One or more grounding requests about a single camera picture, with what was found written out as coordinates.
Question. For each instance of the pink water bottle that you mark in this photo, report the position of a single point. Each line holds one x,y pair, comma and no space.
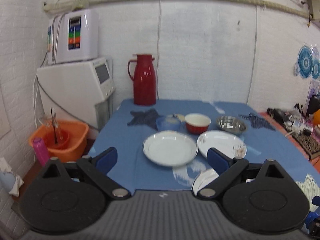
41,151

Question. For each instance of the white screen appliance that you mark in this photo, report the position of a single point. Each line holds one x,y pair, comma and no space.
78,91

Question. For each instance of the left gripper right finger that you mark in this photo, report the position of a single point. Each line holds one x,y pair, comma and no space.
229,170

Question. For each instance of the white water purifier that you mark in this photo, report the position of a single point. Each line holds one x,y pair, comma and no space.
73,37

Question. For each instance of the clutter on side table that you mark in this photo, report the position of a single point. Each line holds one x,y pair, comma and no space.
302,124

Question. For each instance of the white crumpled cloth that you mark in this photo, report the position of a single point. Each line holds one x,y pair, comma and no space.
9,179

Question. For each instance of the white floral plate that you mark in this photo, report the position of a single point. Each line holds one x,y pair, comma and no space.
227,143

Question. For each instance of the glass bottle with sticks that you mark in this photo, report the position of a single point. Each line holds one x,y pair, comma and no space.
58,137

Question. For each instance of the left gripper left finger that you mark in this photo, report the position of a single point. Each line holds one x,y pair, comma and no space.
95,172

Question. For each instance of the orange plastic basin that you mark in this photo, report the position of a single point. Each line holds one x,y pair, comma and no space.
73,144

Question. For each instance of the red thermos jug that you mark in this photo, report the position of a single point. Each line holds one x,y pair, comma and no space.
142,74

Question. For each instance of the blue round wall decoration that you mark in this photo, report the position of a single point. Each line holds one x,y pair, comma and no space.
307,64

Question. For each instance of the stainless steel bowl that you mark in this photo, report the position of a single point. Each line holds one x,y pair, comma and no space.
231,124

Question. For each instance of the blue plastic bowl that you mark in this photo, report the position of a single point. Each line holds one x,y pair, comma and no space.
168,123

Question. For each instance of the red white ceramic bowl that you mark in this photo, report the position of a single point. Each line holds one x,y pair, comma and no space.
197,123

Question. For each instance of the white silver-rimmed plate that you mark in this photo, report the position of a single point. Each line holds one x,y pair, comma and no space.
170,149

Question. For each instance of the blue patterned tablecloth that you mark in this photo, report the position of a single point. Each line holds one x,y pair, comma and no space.
135,171

